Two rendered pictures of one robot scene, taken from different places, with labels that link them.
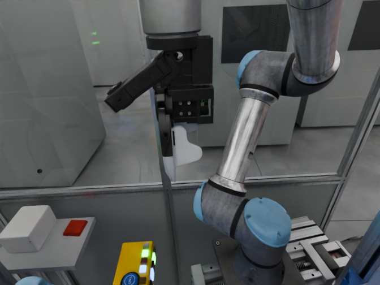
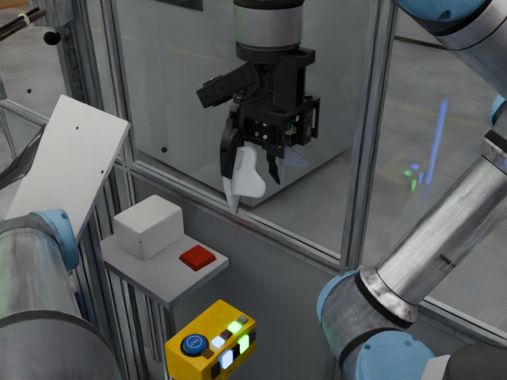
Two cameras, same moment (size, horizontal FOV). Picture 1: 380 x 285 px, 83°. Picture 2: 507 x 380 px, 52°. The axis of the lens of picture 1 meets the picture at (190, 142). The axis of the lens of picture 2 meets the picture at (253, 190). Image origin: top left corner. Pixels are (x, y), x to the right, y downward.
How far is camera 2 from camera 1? 0.38 m
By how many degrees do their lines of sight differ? 34
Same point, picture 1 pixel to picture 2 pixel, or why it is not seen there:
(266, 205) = (411, 353)
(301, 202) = not seen: outside the picture
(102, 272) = not seen: hidden behind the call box
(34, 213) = (161, 209)
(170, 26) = (244, 38)
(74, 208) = (210, 231)
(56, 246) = (164, 268)
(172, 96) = (244, 110)
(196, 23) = (277, 39)
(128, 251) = (218, 312)
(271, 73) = not seen: outside the picture
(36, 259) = (137, 269)
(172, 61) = (256, 72)
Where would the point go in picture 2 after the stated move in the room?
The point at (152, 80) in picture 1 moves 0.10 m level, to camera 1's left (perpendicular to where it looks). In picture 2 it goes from (236, 85) to (177, 66)
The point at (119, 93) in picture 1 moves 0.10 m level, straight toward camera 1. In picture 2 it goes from (207, 88) to (165, 120)
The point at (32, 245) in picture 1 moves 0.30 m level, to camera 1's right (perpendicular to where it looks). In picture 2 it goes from (140, 248) to (216, 295)
